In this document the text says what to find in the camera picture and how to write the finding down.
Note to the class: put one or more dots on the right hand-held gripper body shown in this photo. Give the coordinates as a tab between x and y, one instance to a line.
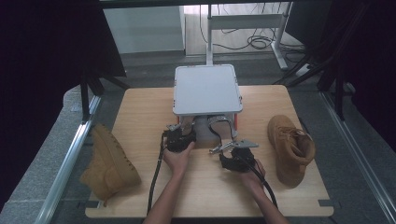
238	160

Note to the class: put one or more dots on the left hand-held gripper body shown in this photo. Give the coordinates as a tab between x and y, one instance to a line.
179	140

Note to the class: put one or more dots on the tan suede boot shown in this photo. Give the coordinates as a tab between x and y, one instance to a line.
109	168
289	149

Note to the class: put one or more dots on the person's left hand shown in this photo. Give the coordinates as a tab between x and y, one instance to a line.
177	161

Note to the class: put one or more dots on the person's right hand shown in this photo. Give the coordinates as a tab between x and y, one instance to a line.
253	179

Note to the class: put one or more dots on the black tripod stand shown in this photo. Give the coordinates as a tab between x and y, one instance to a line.
90	87
327	71

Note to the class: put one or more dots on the white power strip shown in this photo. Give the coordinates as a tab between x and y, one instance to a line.
302	70

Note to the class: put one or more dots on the dark curtain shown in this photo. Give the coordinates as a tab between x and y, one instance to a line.
367	62
46	62

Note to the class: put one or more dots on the aluminium rail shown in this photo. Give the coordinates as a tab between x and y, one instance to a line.
67	161
358	155

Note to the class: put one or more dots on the white desk frame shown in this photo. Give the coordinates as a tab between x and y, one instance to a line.
246	21

